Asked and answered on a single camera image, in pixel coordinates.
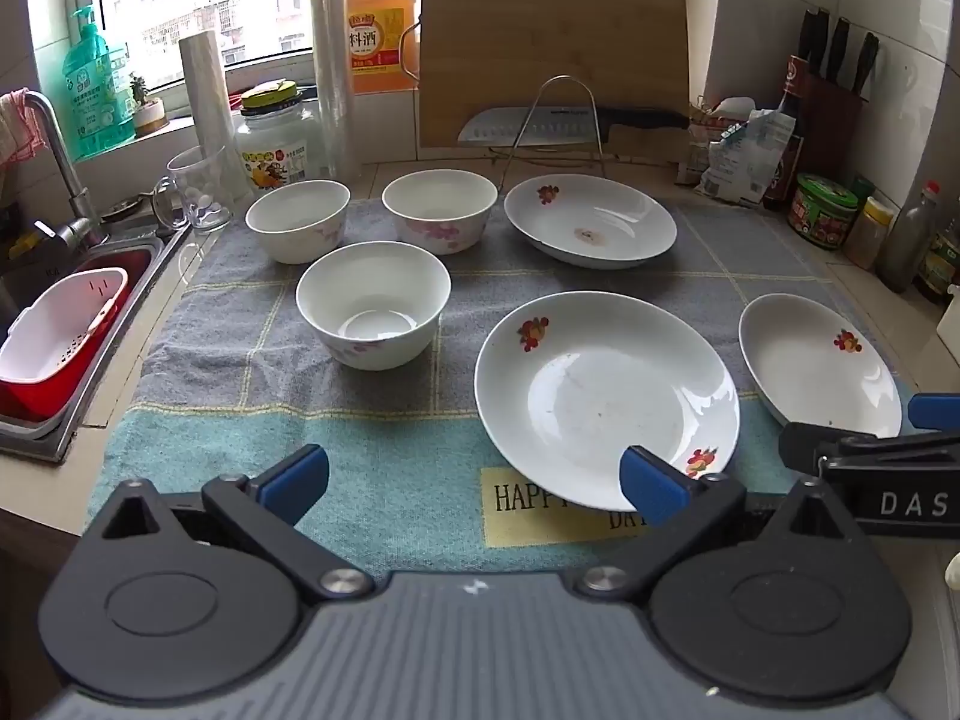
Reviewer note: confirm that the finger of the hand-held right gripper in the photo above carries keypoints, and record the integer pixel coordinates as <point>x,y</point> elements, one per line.
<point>934,411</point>
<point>814,444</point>

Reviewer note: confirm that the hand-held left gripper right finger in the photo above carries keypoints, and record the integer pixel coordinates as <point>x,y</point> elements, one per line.
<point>652,487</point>

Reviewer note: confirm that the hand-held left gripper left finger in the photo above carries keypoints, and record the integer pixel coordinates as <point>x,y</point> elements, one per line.
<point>296,476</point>

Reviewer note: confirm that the large white flower plate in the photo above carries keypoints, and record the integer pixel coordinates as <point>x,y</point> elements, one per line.
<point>592,382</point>

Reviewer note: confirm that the white bowl faint purple flowers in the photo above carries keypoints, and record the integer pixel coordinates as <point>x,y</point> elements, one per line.
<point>296,221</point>

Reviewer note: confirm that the white flower plate stained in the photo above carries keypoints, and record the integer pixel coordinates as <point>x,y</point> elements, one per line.
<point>589,217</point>

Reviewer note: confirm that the white bowl pink flowers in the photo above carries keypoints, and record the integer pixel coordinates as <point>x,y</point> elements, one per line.
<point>439,210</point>

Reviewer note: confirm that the white container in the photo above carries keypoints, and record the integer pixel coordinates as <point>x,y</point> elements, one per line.
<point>949,311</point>

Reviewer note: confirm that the grey teal checked dish towel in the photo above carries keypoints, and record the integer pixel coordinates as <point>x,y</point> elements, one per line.
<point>420,412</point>

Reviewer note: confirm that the green label bottle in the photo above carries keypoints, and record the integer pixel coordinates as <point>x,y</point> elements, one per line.
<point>943,262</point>

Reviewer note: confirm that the grey bottle red cap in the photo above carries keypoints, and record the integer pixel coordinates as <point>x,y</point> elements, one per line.
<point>907,240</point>

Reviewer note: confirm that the yellow lid spice jar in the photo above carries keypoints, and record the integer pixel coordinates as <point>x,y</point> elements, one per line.
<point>868,236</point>

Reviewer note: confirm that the green lid sauce jar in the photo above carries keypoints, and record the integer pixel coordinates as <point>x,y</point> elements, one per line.
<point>821,214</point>

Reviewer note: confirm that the red plastic basin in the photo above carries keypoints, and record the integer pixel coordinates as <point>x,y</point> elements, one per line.
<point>142,270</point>

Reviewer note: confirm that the stainless steel sink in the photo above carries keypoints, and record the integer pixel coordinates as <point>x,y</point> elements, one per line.
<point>154,259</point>

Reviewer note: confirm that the dark soy sauce bottle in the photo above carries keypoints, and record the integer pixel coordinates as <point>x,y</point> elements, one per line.
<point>787,172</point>

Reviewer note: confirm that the white strainer basket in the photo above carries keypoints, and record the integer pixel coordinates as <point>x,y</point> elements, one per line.
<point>52,322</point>

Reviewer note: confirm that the white blue food bag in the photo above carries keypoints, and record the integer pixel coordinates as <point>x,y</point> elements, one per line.
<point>739,161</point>

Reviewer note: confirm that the clear glass mug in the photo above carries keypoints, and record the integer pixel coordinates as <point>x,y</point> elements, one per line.
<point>199,195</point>

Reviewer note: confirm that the dark wooden knife block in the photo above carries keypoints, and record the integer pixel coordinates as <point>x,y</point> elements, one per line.
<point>834,124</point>

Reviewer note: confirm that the glass jar yellow green lid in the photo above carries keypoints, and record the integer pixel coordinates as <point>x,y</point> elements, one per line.
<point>274,154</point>

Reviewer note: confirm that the steel faucet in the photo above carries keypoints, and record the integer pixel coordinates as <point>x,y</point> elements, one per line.
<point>71,187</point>

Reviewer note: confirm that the white paper towel roll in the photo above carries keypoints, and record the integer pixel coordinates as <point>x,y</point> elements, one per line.
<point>206,105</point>

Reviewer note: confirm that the small potted plant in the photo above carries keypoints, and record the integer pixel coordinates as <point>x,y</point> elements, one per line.
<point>148,118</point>

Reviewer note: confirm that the tall clear plastic wrap roll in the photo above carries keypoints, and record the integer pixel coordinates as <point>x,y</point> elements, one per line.
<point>334,90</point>

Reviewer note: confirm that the green dish soap bottle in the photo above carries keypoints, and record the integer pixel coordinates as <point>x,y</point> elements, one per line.
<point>94,97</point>

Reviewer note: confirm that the orange cooking wine jug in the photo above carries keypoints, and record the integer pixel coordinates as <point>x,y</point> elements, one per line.
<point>375,37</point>

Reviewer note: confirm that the pink white dishcloth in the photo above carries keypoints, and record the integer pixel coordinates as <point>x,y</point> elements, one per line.
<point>15,127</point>

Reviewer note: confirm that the bamboo cutting board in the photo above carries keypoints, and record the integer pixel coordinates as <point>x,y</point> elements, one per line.
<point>555,30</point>

